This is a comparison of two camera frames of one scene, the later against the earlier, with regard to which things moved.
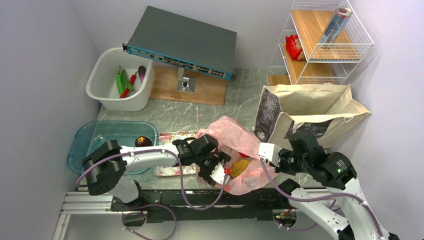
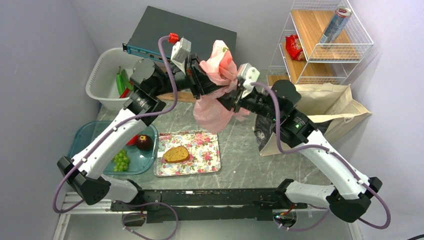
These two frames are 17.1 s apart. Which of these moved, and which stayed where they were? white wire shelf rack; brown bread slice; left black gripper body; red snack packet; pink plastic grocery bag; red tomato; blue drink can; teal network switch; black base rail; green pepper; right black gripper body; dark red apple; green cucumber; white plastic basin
Moved: right black gripper body; red tomato; left black gripper body; brown bread slice; pink plastic grocery bag
Stayed: teal network switch; green cucumber; red snack packet; green pepper; blue drink can; white wire shelf rack; dark red apple; white plastic basin; black base rail
